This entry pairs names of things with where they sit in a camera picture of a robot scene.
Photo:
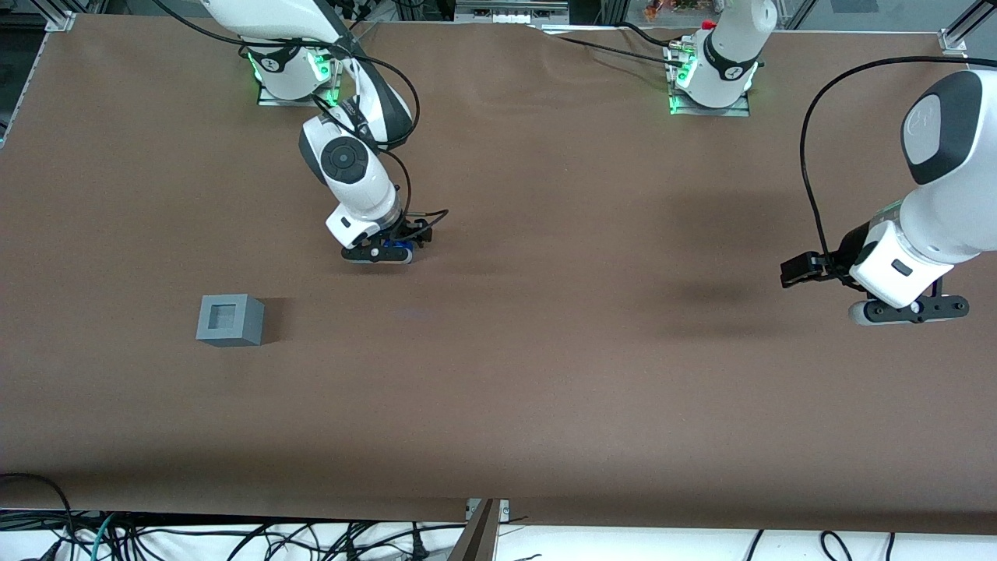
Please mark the gray square hollow base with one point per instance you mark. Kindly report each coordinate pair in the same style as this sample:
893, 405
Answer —
230, 320

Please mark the small blue plastic part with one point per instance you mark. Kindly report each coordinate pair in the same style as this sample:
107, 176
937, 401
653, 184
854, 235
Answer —
403, 254

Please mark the aluminium frame profile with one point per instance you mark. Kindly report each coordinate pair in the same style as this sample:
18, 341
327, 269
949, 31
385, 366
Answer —
977, 17

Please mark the silver table edge bracket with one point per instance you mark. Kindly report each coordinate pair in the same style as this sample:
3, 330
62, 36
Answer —
505, 509

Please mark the brown table cover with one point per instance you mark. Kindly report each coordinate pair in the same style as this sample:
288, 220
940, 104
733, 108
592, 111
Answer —
545, 389

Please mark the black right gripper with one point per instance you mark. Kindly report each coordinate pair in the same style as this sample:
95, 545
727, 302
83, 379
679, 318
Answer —
412, 231

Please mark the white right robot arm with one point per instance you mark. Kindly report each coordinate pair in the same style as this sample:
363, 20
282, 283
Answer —
358, 179

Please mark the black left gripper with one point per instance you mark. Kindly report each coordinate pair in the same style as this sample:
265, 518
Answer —
832, 261

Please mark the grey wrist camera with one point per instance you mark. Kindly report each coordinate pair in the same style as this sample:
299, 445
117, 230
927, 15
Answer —
903, 310
366, 254

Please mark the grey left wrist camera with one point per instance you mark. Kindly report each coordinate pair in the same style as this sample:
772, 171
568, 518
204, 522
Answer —
903, 310

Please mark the dark table support beam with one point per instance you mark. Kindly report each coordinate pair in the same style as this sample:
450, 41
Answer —
475, 538

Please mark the white background device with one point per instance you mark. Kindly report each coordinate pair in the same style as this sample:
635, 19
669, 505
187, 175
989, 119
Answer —
510, 11

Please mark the silver corner bracket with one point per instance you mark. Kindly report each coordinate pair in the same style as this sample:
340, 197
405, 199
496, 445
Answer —
61, 21
953, 40

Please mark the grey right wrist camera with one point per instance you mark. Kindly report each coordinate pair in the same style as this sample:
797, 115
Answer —
366, 254

